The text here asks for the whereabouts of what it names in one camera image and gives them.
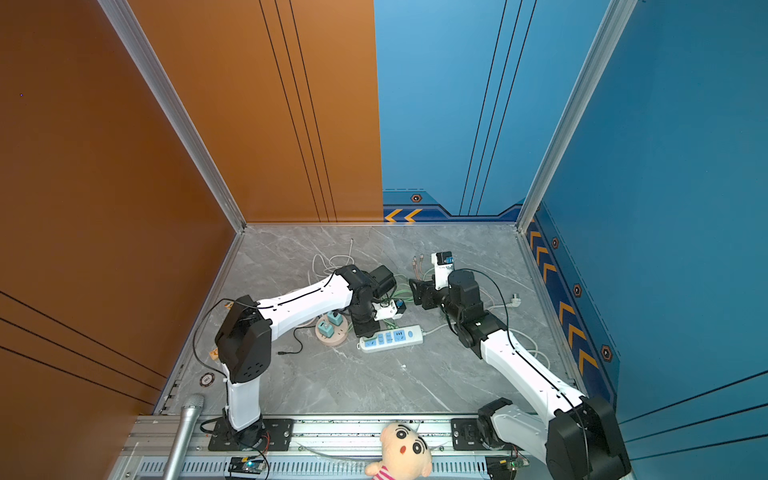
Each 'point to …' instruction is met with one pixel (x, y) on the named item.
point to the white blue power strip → (392, 338)
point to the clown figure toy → (228, 305)
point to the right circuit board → (504, 467)
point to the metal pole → (186, 431)
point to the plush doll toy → (405, 454)
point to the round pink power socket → (339, 335)
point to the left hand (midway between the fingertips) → (370, 326)
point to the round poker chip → (207, 379)
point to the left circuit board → (246, 464)
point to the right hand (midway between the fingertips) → (419, 279)
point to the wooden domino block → (214, 354)
